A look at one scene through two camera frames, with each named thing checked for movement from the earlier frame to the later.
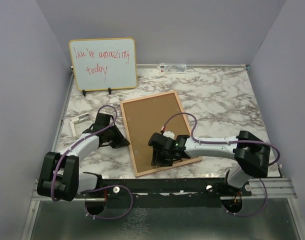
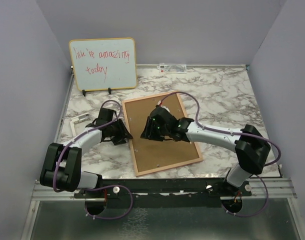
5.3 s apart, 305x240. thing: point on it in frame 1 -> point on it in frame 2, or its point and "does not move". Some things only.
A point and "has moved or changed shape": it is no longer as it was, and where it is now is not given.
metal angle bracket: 76,120 does not move
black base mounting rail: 165,193 does not move
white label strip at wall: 172,68 does not move
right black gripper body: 162,158 -> 159,133
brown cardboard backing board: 178,125 has moved or changed shape
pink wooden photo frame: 145,116 does not move
